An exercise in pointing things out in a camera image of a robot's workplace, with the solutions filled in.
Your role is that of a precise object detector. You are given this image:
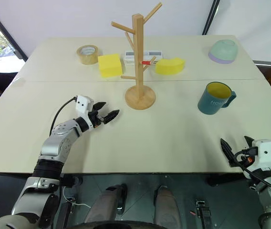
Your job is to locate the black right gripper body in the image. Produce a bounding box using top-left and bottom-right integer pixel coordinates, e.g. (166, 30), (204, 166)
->
(230, 147), (258, 169)

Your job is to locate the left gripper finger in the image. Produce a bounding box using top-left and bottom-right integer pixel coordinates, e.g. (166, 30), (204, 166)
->
(93, 102), (107, 112)
(102, 109), (120, 124)

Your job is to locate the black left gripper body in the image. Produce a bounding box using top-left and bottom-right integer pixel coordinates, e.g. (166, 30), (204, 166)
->
(89, 110), (104, 129)

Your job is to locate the wooden mug tree stand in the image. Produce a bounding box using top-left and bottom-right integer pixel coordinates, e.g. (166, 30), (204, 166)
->
(111, 2), (163, 110)

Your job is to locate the yellow rectangular sponge block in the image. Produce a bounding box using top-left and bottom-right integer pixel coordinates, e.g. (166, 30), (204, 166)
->
(97, 53), (125, 78)

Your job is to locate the brown packing tape roll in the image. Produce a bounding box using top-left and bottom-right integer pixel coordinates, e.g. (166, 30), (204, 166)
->
(76, 44), (100, 65)

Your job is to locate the teal mug with yellow inside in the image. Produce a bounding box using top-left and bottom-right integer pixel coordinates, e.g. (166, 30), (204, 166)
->
(197, 81), (237, 116)

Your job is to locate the black floor stand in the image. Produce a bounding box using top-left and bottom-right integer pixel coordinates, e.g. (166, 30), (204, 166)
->
(196, 200), (214, 229)
(58, 197), (76, 226)

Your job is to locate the white labelled box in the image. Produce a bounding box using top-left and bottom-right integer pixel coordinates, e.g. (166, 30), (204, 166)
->
(124, 50), (164, 66)

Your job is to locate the yellow curved sponge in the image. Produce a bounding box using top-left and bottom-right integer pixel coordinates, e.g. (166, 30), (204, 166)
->
(155, 57), (187, 76)

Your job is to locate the green and purple bowl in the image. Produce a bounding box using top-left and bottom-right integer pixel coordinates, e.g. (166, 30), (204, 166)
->
(208, 39), (240, 64)

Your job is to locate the black corner pole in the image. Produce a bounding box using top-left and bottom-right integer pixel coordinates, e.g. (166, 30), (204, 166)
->
(201, 0), (222, 36)

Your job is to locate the beige robot torso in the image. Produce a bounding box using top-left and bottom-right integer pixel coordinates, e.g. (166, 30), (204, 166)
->
(0, 214), (43, 229)

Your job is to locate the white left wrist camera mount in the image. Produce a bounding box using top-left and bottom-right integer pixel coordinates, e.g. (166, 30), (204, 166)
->
(75, 95), (95, 120)

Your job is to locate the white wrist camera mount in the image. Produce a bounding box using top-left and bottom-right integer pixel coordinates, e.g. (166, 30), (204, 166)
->
(75, 95), (95, 120)
(251, 140), (271, 171)

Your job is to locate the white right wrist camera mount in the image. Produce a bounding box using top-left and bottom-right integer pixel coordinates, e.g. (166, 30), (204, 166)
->
(251, 140), (271, 171)

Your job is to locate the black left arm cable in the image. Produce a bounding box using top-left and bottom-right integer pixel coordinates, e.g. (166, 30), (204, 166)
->
(50, 96), (78, 137)

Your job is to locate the thin white wire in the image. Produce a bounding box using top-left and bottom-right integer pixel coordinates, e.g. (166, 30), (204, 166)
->
(62, 186), (91, 208)

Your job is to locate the black window frame bar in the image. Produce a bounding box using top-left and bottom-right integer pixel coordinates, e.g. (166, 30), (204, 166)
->
(0, 0), (29, 62)

